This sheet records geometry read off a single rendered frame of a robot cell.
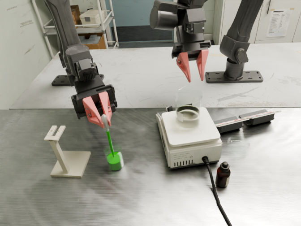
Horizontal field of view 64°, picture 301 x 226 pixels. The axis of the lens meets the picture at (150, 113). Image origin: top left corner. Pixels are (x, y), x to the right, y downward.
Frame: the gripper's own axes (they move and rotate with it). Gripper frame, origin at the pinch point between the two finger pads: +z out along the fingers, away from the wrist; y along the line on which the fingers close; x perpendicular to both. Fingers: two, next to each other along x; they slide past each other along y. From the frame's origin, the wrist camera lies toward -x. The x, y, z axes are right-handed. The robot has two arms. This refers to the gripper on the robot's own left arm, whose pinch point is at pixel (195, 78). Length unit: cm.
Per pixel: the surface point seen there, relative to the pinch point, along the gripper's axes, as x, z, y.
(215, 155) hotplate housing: -4.5, 21.1, 0.0
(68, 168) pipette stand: -0.5, 19.3, -35.8
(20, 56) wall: 143, -87, -113
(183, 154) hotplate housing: -6.2, 19.8, -7.8
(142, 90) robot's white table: 22.3, -5.3, -14.1
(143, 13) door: 228, -174, 11
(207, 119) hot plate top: -4.0, 12.1, -0.1
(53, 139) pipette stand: -9.0, 12.7, -36.0
